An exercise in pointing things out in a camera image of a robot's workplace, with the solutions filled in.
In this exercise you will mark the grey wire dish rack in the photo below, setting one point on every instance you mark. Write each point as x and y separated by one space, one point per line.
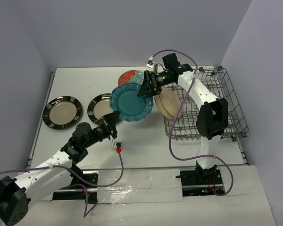
218 82

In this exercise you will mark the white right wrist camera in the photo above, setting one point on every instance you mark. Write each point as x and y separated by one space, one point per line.
150 63

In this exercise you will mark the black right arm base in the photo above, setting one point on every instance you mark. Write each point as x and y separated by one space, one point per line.
201 182

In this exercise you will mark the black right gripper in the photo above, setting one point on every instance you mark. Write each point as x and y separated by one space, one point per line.
147 89

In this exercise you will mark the red and teal floral plate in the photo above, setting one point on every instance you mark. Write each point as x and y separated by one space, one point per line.
131 76

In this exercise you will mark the teal scalloped plate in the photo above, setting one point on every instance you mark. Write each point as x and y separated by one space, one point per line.
131 107

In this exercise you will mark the cream bird painted plate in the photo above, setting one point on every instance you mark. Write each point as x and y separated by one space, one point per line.
170 101

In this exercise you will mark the black rimmed cream plate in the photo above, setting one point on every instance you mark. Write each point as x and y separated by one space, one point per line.
98 107

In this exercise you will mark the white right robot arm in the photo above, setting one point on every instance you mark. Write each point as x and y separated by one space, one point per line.
212 119

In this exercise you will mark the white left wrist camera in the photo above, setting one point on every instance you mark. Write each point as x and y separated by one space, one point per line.
118 145

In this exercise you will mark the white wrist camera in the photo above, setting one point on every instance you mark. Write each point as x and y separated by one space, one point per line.
118 145
150 63

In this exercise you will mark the silver tape sheet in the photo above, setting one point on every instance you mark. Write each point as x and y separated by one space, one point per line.
143 186

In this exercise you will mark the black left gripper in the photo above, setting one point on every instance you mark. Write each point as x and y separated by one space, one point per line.
110 120

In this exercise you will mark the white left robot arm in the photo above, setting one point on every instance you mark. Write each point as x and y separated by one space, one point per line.
19 194

